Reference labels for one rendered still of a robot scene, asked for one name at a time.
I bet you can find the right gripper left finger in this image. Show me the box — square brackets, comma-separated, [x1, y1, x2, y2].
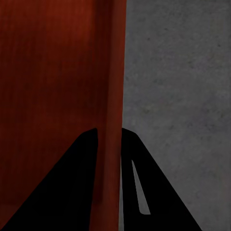
[0, 128, 98, 231]

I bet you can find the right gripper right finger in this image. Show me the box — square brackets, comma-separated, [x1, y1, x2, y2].
[121, 128, 202, 231]

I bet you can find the storage box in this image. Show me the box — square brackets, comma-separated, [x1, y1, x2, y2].
[0, 0, 127, 231]

